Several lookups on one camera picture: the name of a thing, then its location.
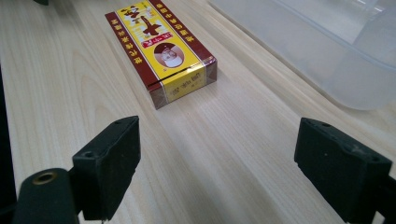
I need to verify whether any translucent plastic storage container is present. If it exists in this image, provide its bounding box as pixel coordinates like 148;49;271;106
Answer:
207;0;396;111

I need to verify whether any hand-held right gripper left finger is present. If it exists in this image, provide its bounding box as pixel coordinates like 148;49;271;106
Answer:
71;115;142;222

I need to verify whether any yellow and maroon carton box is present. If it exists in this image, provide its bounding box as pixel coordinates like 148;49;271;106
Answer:
105;0;219;110

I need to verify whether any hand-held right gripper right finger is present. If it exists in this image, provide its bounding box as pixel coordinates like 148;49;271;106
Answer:
293;117;394;224

